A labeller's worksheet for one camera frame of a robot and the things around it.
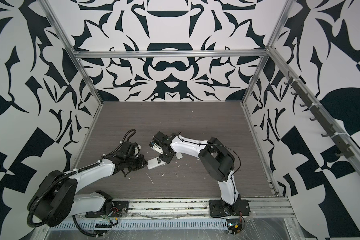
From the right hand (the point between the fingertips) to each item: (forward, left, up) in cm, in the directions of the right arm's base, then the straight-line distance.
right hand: (167, 155), depth 90 cm
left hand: (-4, +10, +1) cm, 11 cm away
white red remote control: (-4, +7, 0) cm, 8 cm away
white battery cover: (0, -7, -2) cm, 7 cm away
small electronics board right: (-34, -33, -4) cm, 48 cm away
